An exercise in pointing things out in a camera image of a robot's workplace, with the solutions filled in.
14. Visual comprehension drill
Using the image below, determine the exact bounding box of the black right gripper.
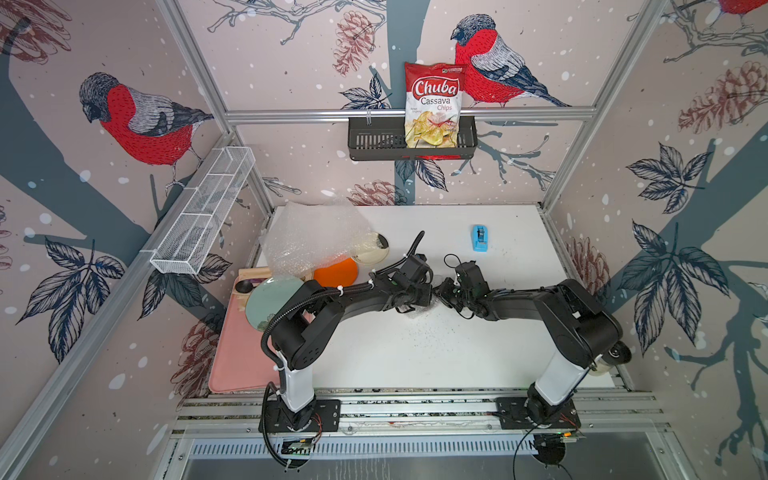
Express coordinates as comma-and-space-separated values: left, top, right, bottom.
433, 279, 473, 313

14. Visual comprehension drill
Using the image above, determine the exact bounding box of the clear bubble wrap sheet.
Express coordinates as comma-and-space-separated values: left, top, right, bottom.
394, 279, 463, 314

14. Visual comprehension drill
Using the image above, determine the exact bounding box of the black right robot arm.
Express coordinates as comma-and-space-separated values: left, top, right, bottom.
433, 261, 632, 426

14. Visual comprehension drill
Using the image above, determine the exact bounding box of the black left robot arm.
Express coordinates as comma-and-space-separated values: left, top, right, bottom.
261, 231, 434, 423

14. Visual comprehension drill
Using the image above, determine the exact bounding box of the cream plate with dark spot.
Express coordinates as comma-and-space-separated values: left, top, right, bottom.
352, 232, 390, 266

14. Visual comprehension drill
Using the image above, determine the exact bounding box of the blue tape dispenser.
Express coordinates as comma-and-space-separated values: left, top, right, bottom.
471, 225, 488, 252

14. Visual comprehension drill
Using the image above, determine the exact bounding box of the orange plastic plate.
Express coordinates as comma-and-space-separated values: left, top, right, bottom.
313, 258, 359, 288

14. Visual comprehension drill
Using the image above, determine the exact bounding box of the mint green floral plate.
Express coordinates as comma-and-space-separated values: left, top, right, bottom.
245, 276, 304, 332

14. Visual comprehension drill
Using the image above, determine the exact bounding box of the pink plastic tray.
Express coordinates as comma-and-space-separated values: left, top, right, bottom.
208, 288, 279, 394

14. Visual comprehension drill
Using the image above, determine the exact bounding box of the Chuba cassava chips bag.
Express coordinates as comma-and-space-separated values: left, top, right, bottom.
404, 63, 465, 149

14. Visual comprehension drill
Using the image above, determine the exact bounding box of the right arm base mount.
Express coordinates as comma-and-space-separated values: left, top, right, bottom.
493, 396, 581, 430

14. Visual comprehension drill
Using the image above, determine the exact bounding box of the black wire wall basket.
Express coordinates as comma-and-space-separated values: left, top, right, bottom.
347, 116, 478, 161

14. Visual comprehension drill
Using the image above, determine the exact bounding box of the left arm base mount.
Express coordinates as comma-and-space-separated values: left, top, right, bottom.
258, 399, 341, 434

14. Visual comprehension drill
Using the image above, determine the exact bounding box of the white wire mesh shelf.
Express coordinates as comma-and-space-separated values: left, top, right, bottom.
150, 146, 255, 275

